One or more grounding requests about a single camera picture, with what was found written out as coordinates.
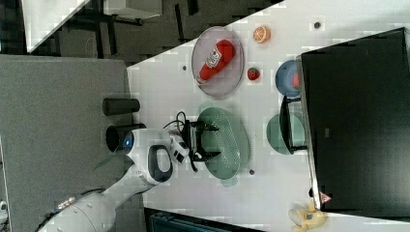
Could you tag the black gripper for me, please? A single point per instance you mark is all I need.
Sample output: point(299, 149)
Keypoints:
point(191, 141)

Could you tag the green oval strainer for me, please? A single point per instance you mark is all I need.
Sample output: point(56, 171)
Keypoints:
point(230, 140)

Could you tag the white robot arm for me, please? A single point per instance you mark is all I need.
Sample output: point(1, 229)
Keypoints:
point(152, 152)

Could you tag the green bowl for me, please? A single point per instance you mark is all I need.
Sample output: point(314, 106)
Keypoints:
point(274, 136)

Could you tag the small red strawberry toy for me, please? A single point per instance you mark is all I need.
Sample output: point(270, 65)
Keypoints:
point(253, 73)

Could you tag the red ketchup bottle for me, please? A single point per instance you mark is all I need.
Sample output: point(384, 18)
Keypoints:
point(219, 58)

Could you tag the blue bowl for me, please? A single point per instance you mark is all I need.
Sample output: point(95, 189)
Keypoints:
point(284, 78)

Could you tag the red strawberry in bowl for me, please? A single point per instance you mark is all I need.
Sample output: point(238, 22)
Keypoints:
point(296, 81)

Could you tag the orange slice toy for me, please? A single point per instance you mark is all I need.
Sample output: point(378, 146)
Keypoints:
point(261, 34)

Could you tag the peeled banana toy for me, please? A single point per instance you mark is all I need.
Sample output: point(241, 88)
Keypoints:
point(305, 219)

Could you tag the black toaster oven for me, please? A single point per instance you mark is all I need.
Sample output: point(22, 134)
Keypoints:
point(355, 99)

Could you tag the black cylinder post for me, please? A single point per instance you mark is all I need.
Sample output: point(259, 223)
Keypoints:
point(120, 138)
point(119, 106)

